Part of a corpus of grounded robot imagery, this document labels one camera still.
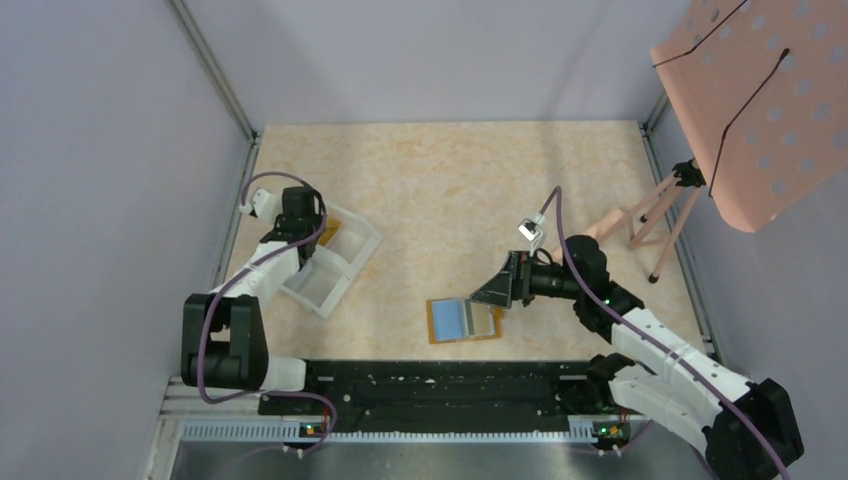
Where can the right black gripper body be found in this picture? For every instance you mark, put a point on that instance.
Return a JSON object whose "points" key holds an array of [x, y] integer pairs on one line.
{"points": [[542, 279]]}

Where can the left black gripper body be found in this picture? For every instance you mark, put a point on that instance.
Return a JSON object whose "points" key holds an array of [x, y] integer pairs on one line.
{"points": [[316, 221]]}

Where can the beige card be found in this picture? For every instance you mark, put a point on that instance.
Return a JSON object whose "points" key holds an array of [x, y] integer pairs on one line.
{"points": [[479, 319]]}

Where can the tan leather card holder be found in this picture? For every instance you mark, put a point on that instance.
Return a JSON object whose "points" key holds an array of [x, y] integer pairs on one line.
{"points": [[446, 321]]}

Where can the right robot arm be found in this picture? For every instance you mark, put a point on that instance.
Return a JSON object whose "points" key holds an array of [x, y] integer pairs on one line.
{"points": [[741, 428]]}

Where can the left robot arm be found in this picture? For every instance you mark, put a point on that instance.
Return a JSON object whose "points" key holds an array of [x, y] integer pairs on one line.
{"points": [[223, 337]]}

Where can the white divided plastic tray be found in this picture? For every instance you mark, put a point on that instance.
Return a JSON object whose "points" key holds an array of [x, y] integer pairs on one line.
{"points": [[331, 270]]}

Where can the pink tripod stand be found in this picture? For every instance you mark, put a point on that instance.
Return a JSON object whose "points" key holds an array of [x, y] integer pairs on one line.
{"points": [[641, 219]]}

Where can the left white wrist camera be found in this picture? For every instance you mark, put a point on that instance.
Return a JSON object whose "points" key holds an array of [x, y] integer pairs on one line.
{"points": [[260, 202]]}

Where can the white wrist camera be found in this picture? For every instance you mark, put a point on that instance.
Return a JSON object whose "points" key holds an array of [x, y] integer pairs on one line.
{"points": [[260, 202], [531, 229]]}

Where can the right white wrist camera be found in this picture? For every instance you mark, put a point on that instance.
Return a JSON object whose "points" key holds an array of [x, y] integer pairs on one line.
{"points": [[531, 229]]}

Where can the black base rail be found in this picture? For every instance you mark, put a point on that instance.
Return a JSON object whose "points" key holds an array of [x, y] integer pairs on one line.
{"points": [[446, 397]]}

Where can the aluminium frame rail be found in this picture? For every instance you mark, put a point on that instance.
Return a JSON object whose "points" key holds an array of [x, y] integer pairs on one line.
{"points": [[211, 67]]}

